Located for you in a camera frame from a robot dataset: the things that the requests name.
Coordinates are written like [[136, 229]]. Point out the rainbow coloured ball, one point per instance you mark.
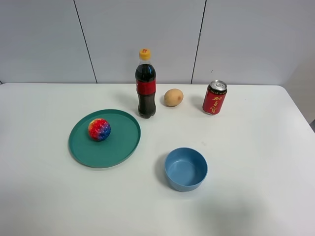
[[99, 129]]

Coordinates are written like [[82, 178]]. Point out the yellowish potato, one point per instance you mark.
[[173, 97]]

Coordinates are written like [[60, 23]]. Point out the cola bottle yellow cap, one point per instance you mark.
[[145, 76]]

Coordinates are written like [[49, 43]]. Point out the green round plate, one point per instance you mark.
[[118, 147]]

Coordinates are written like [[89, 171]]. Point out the blue plastic bowl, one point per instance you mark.
[[185, 169]]

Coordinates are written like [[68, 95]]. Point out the red herbal tea can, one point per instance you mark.
[[214, 98]]

